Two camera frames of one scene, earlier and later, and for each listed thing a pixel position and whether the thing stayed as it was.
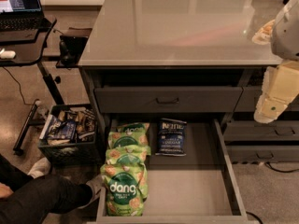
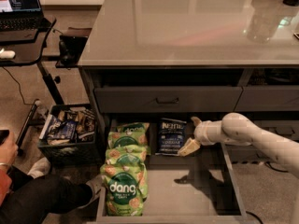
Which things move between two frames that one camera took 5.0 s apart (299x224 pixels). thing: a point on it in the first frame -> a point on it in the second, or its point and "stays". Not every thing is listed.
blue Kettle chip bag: (171, 137) stays
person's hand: (5, 190) -> (8, 150)
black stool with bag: (71, 46) stays
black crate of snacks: (68, 135) stays
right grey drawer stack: (249, 141) stays
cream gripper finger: (268, 108) -> (190, 147)
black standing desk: (28, 47) stays
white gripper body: (286, 35) -> (201, 133)
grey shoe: (95, 185) stays
